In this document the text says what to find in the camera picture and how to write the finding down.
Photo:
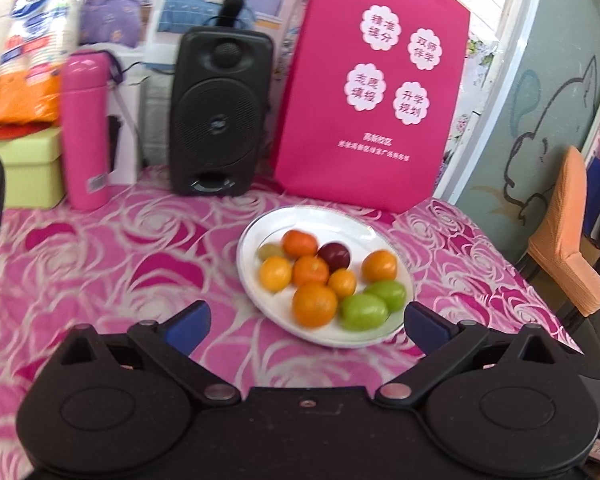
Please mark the light green box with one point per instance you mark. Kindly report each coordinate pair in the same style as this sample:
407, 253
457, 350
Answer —
31, 156

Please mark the orange fabric chair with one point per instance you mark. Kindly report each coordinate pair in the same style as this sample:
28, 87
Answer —
555, 245

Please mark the white round plate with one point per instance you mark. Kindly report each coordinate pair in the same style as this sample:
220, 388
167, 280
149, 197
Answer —
327, 225

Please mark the pink tote bag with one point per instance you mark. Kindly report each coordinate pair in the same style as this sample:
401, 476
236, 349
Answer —
369, 100

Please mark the large orange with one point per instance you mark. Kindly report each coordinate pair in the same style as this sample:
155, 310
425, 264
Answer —
314, 305

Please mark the small green-brown fruit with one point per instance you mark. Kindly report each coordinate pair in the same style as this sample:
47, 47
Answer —
268, 250

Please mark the black speaker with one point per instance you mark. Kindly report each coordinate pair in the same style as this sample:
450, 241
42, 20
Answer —
219, 100

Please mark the small orange front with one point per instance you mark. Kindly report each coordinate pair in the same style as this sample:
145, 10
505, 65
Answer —
343, 283

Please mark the white box behind thermos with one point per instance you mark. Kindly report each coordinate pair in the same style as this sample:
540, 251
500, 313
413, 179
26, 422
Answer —
125, 114

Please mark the round green apple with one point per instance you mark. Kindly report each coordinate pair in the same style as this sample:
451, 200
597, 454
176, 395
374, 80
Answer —
392, 293

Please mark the pink thermos bottle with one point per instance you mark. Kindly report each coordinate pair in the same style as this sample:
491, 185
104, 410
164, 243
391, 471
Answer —
84, 128

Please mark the tangerine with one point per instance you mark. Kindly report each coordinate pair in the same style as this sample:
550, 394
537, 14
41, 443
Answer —
297, 244
310, 269

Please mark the small yellow orange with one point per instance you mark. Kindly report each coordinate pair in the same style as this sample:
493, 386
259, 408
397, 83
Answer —
275, 273

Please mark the dark red plum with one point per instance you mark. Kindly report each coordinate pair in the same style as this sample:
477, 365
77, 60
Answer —
336, 255

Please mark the big orange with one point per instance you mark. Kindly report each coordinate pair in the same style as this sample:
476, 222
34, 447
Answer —
381, 265

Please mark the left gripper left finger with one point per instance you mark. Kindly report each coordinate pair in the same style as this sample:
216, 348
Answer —
168, 346

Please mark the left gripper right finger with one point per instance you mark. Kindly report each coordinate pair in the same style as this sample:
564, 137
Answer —
448, 349

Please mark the oval green fruit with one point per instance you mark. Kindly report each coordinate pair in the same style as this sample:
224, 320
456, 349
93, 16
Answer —
361, 312

